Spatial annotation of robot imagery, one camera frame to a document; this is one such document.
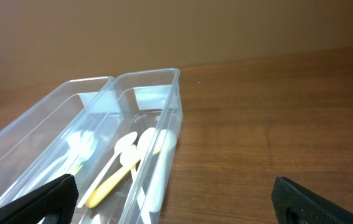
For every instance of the white plastic fork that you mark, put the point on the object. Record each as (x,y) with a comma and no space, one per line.
(73,140)

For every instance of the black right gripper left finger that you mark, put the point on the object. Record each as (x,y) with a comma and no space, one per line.
(53,202)

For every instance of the white plastic spoon slanted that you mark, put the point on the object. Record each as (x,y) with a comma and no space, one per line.
(120,145)

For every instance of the right clear plastic container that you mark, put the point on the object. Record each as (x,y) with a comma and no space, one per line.
(131,102)

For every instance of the clear plastic container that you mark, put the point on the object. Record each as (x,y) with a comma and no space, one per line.
(24,140)
(131,102)

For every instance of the light blue plastic fork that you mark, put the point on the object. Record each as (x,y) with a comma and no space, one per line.
(74,163)

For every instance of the left clear plastic container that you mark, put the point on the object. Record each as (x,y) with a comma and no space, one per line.
(24,140)

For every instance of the white plastic spoon in container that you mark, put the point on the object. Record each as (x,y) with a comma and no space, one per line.
(128,156)

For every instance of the yellow plastic spoon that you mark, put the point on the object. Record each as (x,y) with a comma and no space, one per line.
(107,186)

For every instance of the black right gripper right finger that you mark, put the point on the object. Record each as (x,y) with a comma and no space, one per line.
(295,204)

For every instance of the white plastic spoon wide handle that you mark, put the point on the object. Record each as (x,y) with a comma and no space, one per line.
(165,144)

